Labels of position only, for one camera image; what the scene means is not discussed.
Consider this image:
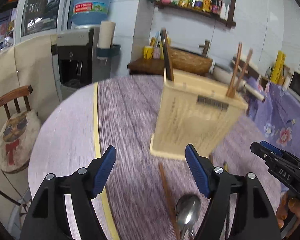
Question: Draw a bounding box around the metal spoon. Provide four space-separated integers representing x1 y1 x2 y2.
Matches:
175 194 201 239

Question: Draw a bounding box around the brown wooden chopstick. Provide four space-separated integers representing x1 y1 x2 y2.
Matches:
237 48 253 89
226 42 242 98
158 163 180 239

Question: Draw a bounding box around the person's right hand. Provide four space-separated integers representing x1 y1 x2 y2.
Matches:
276 192 300 234

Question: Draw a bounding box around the purple floral cloth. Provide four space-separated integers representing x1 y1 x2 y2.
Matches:
247 77 300 159

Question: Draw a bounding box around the cream plastic utensil holder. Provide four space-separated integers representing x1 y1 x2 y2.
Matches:
149 69 248 160

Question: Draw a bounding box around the wooden chair with cushion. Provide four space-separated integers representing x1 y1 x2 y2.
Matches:
0 85 42 174

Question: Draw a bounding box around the cream frying pan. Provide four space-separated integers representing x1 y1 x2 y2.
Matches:
212 64 265 102

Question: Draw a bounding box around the water dispenser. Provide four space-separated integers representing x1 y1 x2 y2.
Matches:
56 25 111 101

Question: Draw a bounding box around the yellow roll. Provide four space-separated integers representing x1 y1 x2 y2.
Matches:
270 50 286 84

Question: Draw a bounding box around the woven basket basin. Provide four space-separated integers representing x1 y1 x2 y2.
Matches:
169 47 213 76

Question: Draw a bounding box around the yellow cup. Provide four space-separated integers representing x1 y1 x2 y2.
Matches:
143 46 154 60

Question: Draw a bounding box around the bronze faucet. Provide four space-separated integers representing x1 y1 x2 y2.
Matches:
198 40 210 57

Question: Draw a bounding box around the blue water jug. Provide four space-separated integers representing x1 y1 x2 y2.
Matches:
71 0 111 26

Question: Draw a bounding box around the window with white frame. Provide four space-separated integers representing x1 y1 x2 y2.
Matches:
14 0 71 44

